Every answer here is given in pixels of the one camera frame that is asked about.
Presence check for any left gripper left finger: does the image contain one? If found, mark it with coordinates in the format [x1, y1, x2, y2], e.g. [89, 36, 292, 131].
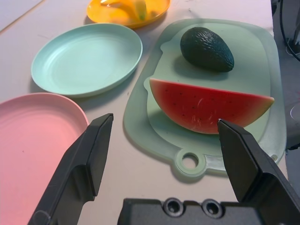
[27, 113, 114, 225]

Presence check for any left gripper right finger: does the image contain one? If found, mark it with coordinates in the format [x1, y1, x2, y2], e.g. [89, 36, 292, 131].
[217, 119, 300, 225]

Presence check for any watermelon slice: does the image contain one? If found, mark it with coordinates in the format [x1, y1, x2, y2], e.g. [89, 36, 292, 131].
[149, 78, 275, 135]

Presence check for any dark green avocado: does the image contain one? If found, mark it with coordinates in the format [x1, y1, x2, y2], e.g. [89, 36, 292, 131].
[180, 27, 235, 74]

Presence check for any yellow banana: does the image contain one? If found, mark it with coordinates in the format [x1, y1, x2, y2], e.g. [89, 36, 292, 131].
[103, 0, 148, 21]

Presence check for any pink plate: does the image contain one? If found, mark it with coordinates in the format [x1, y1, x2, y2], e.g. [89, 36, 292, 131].
[0, 92, 90, 225]

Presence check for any mint green plate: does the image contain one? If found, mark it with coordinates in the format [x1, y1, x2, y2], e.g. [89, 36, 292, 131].
[31, 22, 143, 98]

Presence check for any green cutting board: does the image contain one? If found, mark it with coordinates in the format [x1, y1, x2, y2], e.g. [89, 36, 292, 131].
[123, 18, 287, 181]

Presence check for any yellow plate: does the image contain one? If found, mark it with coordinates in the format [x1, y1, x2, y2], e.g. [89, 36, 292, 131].
[86, 0, 171, 29]

